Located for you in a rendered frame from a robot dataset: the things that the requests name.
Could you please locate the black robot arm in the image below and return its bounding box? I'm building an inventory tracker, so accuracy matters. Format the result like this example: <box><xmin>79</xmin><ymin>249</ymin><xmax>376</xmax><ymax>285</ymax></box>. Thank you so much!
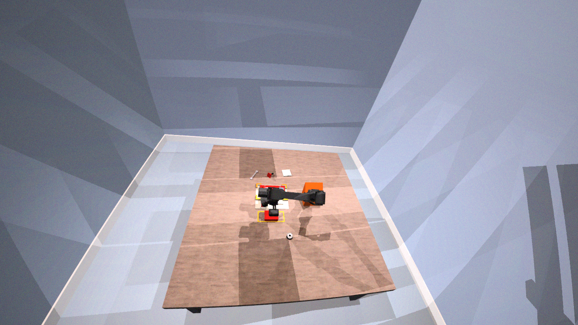
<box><xmin>258</xmin><ymin>187</ymin><xmax>326</xmax><ymax>207</ymax></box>

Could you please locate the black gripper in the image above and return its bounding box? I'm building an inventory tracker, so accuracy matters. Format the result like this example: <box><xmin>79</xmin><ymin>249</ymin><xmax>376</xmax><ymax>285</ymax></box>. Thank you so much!
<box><xmin>269</xmin><ymin>201</ymin><xmax>279</xmax><ymax>217</ymax></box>

